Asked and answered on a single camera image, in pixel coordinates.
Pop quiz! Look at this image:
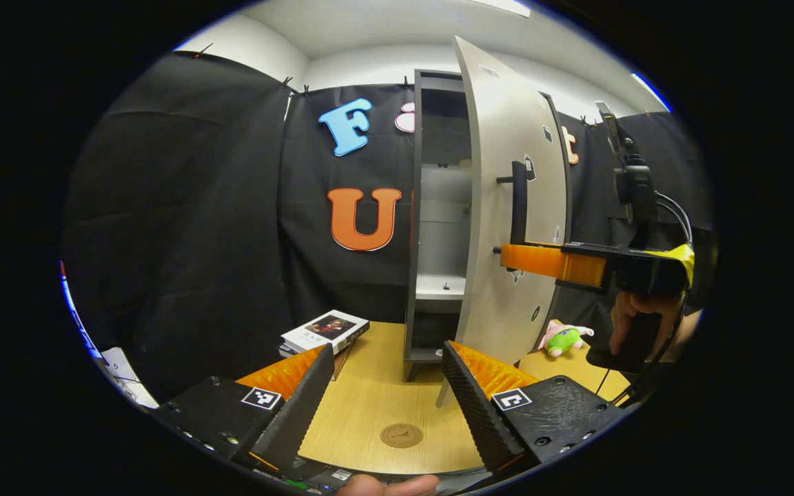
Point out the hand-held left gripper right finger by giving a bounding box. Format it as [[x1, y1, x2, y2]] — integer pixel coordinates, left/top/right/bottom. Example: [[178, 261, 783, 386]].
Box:
[[442, 340, 625, 476]]

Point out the round cork coaster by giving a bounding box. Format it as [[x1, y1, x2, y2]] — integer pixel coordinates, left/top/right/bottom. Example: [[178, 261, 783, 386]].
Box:
[[380, 422, 424, 449]]

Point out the green pink plush toy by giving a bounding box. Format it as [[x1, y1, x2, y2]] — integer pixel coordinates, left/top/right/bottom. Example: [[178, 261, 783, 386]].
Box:
[[538, 319, 595, 358]]

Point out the white paper sheet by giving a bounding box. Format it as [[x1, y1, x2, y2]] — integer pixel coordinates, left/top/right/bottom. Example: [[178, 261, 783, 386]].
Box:
[[102, 347, 158, 409]]

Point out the grey cabinet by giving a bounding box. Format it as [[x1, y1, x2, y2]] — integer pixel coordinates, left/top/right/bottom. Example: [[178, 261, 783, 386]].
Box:
[[404, 69, 573, 383]]

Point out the black backdrop cloth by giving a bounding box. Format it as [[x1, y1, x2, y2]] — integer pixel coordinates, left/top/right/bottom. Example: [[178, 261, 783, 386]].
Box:
[[63, 52, 715, 404]]

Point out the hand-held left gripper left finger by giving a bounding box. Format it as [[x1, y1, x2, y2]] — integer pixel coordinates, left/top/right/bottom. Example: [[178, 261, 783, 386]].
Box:
[[156, 343, 336, 476]]

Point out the white book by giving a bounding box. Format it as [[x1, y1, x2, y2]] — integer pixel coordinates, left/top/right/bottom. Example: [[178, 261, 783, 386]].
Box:
[[280, 310, 370, 353]]

